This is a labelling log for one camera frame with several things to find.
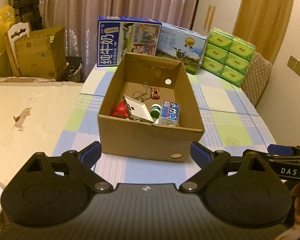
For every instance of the open cardboard box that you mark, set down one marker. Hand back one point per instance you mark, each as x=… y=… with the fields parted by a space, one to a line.
x=145 y=140

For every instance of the white carved chair back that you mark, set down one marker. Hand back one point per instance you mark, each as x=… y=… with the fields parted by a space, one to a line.
x=16 y=32

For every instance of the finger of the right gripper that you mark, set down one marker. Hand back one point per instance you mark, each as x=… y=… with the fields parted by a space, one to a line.
x=259 y=155
x=279 y=150

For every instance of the black toy car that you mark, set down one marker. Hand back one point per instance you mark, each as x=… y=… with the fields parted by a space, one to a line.
x=155 y=93

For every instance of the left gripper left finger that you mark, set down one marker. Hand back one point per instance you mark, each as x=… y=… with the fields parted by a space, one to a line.
x=79 y=164

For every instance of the green tissue pack bundle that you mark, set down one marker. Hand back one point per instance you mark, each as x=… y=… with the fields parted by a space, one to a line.
x=227 y=56

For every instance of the red toy figure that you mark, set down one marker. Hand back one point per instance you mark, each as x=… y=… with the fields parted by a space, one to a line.
x=120 y=111

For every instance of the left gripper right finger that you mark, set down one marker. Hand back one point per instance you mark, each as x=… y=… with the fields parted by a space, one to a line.
x=211 y=166

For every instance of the white square tray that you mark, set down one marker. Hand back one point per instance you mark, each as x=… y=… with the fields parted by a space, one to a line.
x=137 y=110

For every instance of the blue milk carton box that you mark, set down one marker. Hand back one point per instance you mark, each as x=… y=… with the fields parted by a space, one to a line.
x=118 y=35

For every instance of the beige cartoon bedsheet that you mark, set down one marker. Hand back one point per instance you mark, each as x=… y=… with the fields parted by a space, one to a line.
x=32 y=117

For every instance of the double wall socket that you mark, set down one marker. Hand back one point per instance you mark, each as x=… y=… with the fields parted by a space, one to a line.
x=294 y=65

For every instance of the wooden door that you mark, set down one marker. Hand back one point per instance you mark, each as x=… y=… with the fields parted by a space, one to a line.
x=263 y=23

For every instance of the green white small bottle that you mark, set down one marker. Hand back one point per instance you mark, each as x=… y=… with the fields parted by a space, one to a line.
x=155 y=110

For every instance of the cow picture milk box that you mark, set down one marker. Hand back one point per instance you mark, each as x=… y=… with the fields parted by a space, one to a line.
x=181 y=44

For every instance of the checkered tablecloth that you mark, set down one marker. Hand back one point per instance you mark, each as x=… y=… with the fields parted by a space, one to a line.
x=231 y=123

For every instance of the folded black hand cart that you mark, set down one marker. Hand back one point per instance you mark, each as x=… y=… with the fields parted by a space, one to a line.
x=27 y=11

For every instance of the background cardboard box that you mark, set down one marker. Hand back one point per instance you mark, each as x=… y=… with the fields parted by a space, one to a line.
x=42 y=54

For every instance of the quilted beige chair cushion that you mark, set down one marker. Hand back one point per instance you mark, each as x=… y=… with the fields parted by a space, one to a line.
x=256 y=78

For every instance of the blue dental floss box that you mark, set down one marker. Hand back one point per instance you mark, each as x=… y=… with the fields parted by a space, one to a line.
x=169 y=114

